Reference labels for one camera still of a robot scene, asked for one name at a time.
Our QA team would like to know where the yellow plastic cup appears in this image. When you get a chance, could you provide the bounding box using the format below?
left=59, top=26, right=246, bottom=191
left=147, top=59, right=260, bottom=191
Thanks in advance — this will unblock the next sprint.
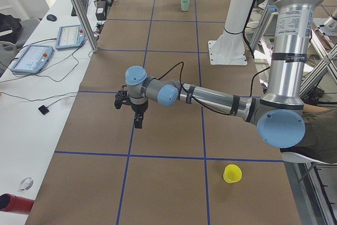
left=223, top=164, right=242, bottom=183

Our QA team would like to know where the grey computer mouse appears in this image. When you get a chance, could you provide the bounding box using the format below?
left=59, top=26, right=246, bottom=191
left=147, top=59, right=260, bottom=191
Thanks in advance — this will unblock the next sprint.
left=46, top=14, right=57, bottom=22

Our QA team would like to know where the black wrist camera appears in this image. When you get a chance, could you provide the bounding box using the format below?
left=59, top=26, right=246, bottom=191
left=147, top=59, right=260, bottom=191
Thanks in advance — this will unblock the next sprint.
left=114, top=85, right=131, bottom=110

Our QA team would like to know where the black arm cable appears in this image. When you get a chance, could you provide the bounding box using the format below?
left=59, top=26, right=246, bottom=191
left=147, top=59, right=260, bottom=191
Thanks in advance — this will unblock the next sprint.
left=157, top=61, right=272, bottom=116

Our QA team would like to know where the blue teach pendant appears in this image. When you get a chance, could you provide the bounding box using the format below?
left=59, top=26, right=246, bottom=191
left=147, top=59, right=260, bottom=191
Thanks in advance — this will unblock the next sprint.
left=55, top=25, right=86, bottom=50
left=11, top=45, right=54, bottom=74

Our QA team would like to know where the near blue teach pendant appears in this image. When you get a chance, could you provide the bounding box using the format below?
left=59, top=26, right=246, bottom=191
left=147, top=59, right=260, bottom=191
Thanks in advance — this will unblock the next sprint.
left=11, top=45, right=54, bottom=74

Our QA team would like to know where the far blue teach pendant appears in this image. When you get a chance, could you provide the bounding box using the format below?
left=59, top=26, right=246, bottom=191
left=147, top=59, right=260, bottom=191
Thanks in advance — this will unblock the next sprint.
left=55, top=25, right=86, bottom=50

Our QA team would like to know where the black power box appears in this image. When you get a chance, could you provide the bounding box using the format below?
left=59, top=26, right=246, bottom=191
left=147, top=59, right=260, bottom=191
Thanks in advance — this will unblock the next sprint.
left=95, top=1, right=107, bottom=21

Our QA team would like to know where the clear tape roll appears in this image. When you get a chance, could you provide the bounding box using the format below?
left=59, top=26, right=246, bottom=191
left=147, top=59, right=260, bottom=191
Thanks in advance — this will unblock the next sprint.
left=18, top=177, right=34, bottom=192

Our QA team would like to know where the green plastic cup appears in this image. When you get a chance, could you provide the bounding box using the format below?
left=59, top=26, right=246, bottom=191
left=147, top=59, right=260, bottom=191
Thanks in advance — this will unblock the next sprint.
left=181, top=0, right=190, bottom=12

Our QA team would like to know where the aluminium frame post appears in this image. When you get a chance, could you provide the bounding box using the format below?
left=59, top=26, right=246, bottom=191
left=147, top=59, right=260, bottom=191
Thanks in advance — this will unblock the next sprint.
left=71, top=0, right=98, bottom=53

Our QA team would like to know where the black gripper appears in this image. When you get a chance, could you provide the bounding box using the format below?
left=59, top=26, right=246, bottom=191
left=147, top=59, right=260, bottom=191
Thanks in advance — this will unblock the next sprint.
left=131, top=100, right=148, bottom=129

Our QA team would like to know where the black keyboard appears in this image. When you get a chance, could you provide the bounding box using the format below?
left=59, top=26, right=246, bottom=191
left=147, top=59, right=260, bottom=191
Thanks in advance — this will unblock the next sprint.
left=71, top=0, right=91, bottom=17

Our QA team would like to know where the small black square pad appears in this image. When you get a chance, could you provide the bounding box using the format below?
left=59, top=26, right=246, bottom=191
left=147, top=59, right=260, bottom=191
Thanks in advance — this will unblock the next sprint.
left=38, top=105, right=49, bottom=115

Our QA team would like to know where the seated person in dark shirt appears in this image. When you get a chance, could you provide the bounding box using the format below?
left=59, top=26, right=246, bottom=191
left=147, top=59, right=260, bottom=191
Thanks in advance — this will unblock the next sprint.
left=281, top=104, right=336, bottom=164

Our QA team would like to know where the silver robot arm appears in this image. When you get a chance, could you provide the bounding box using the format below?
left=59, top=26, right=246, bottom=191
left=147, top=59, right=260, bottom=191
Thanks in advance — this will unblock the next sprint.
left=115, top=0, right=323, bottom=148

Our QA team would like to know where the red cylinder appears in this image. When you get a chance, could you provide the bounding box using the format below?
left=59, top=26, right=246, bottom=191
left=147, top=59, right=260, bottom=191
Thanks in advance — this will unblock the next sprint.
left=1, top=193, right=34, bottom=215

